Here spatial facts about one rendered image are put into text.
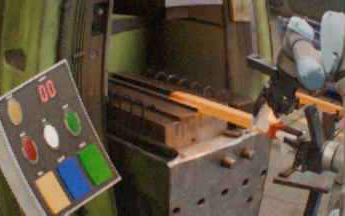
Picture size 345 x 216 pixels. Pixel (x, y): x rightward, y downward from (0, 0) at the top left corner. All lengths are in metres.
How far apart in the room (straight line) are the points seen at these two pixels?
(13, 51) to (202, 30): 0.67
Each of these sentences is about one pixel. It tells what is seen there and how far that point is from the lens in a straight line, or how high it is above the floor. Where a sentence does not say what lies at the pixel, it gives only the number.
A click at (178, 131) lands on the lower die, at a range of 1.55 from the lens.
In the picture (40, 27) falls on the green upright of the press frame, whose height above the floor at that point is 1.27.
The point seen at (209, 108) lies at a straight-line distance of 1.56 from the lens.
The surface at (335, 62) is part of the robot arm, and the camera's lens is 0.80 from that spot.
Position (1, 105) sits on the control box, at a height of 1.19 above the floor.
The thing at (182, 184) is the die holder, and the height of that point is 0.85.
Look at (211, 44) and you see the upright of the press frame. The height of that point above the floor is 1.09.
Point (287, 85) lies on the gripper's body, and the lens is 1.35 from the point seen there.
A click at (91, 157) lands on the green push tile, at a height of 1.02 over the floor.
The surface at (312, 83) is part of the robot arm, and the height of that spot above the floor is 1.18.
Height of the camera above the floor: 1.48
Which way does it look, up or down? 18 degrees down
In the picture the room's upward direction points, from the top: straight up
